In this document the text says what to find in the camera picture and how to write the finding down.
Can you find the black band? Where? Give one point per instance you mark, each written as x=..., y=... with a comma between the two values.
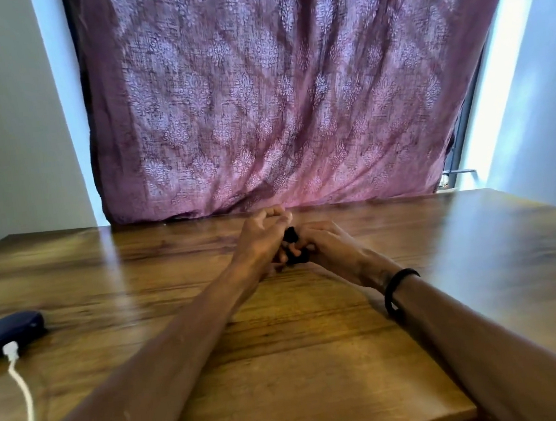
x=291, y=238

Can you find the black wristband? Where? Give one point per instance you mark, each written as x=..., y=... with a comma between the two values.
x=391, y=295

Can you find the person's left forearm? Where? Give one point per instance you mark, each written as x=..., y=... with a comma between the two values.
x=137, y=378

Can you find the person's left hand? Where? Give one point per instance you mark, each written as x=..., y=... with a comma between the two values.
x=259, y=244

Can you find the metal window latch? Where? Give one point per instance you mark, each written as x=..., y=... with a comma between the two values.
x=458, y=172

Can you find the person's right forearm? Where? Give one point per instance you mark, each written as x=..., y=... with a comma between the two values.
x=493, y=354

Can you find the dark blue earbuds case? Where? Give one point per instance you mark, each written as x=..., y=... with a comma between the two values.
x=8, y=334

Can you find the person's right hand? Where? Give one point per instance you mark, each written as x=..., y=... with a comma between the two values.
x=336, y=251

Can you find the purple patterned curtain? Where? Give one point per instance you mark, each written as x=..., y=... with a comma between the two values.
x=272, y=96

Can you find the wooden desk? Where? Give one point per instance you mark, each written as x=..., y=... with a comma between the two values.
x=320, y=341

